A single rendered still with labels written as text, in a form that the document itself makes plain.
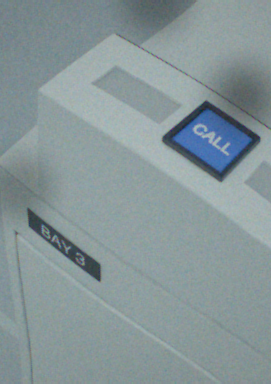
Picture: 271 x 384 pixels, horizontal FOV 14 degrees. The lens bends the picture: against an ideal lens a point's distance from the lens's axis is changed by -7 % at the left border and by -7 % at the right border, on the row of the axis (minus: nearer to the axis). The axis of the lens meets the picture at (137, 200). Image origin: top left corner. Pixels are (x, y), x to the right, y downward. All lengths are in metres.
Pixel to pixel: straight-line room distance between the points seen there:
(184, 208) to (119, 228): 0.10
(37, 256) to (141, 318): 0.13
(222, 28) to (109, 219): 0.31
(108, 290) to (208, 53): 0.27
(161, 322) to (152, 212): 0.15
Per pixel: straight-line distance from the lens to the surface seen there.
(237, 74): 1.09
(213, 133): 0.84
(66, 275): 1.04
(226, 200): 0.81
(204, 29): 1.14
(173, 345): 1.00
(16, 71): 2.24
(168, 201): 0.84
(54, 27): 2.33
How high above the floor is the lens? 1.60
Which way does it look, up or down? 52 degrees down
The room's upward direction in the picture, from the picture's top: 4 degrees clockwise
